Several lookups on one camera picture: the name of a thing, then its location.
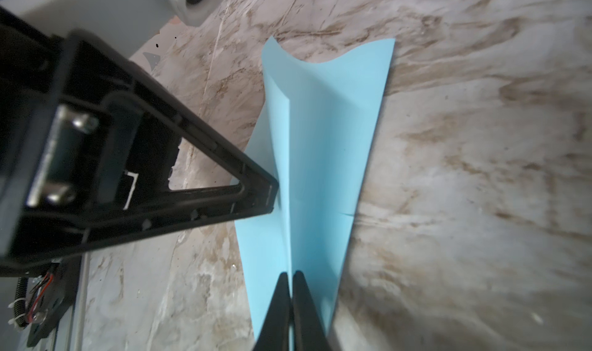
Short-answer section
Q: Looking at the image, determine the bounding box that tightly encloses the left black corrugated cable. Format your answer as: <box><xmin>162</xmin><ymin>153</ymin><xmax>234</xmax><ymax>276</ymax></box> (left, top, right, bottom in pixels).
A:
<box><xmin>8</xmin><ymin>276</ymin><xmax>29</xmax><ymax>329</ymax></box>

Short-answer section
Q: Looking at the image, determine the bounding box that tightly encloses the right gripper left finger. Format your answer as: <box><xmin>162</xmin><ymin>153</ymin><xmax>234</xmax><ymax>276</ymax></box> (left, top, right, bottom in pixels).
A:
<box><xmin>252</xmin><ymin>272</ymin><xmax>291</xmax><ymax>351</ymax></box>

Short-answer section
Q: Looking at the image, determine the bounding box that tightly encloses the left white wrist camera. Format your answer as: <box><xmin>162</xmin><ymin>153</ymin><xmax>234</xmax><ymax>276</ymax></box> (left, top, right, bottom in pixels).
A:
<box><xmin>1</xmin><ymin>0</ymin><xmax>223</xmax><ymax>57</ymax></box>

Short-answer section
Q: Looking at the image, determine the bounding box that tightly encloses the aluminium front rail frame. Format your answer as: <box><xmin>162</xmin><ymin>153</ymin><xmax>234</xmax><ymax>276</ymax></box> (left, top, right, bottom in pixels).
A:
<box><xmin>53</xmin><ymin>253</ymin><xmax>90</xmax><ymax>351</ymax></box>

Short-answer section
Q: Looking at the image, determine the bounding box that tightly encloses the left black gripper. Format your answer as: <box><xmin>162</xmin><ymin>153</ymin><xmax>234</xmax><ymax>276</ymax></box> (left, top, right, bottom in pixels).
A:
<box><xmin>1</xmin><ymin>10</ymin><xmax>278</xmax><ymax>277</ymax></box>

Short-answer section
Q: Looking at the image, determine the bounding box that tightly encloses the light blue paper sheet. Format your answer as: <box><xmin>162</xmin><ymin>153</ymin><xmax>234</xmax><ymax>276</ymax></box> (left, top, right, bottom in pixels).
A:
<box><xmin>235</xmin><ymin>39</ymin><xmax>396</xmax><ymax>350</ymax></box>

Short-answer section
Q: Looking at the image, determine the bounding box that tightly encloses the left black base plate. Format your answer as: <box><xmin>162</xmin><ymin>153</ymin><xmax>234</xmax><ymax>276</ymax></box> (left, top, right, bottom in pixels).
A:
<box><xmin>27</xmin><ymin>257</ymin><xmax>82</xmax><ymax>347</ymax></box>

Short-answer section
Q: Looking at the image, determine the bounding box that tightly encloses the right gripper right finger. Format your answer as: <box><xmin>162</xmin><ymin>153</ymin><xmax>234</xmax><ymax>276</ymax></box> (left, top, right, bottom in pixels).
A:
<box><xmin>292</xmin><ymin>271</ymin><xmax>331</xmax><ymax>351</ymax></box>

